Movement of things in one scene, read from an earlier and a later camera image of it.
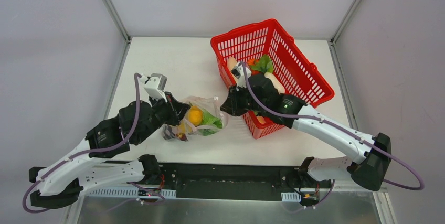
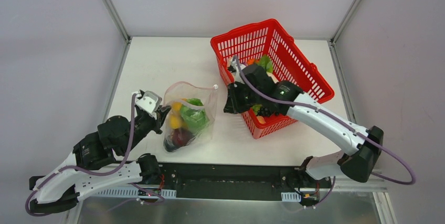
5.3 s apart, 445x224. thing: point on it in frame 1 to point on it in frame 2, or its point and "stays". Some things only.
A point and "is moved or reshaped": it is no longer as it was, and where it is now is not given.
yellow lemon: (195, 115) is moved or reshaped
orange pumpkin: (251, 62) stays
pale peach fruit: (261, 119) stays
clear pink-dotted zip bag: (204, 117) is moved or reshaped
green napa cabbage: (208, 119) to (194, 115)
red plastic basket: (298, 76) stays
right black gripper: (237, 100) stays
